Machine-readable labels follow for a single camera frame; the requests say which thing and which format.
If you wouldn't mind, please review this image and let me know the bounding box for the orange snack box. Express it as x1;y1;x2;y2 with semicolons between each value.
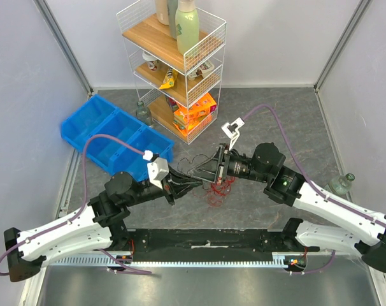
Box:
173;92;217;136

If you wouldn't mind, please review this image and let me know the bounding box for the white cup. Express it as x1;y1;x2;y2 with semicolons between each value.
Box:
142;51;161;71

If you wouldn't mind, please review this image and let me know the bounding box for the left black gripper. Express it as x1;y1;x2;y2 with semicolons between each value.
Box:
125;164;203;207

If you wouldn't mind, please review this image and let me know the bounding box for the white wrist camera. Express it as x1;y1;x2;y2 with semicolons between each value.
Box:
222;117;245;150
147;154;169;189

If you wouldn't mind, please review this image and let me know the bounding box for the beige bottle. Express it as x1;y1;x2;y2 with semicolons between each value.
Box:
155;0;169;26

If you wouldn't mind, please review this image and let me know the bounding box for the right glass bottle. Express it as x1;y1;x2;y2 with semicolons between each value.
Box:
325;173;355;196

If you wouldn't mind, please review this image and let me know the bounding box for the slotted cable duct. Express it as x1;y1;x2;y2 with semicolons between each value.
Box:
51;253;289;268

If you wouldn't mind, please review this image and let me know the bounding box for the black cable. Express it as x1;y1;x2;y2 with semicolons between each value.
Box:
176;154;213;179

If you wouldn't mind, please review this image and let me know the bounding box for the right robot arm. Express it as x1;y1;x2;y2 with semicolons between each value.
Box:
188;143;386;273

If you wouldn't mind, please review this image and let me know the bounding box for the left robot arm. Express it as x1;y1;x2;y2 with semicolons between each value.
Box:
4;170;202;282

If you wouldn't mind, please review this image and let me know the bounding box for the green bottle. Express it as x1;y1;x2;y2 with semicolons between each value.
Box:
175;0;199;55

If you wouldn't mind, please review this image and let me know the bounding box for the white wire shelf rack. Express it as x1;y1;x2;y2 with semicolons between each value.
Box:
117;1;227;144

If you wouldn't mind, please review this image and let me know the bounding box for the red cable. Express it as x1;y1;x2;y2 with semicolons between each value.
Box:
192;177;237;207

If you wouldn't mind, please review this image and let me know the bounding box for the yellow snack bag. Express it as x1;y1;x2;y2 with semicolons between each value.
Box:
159;68;178;90

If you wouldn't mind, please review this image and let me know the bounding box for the glass bottle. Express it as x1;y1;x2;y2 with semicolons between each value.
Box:
136;101;154;128
325;173;355;196

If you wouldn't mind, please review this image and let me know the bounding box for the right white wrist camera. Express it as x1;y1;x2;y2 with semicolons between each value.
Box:
222;117;245;150

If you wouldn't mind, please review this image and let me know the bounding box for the grey-green bottle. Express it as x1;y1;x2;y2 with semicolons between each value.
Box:
167;0;178;40

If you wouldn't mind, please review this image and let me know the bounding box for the blue plastic bin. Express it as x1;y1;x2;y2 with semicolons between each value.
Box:
61;95;174;182

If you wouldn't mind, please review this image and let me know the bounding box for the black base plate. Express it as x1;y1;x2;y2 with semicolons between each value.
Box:
122;229;320;263

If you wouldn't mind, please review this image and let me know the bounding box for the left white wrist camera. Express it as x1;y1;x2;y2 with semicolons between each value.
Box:
147;154;169;189

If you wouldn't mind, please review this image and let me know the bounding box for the left glass bottle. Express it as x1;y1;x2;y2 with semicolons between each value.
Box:
136;101;154;128

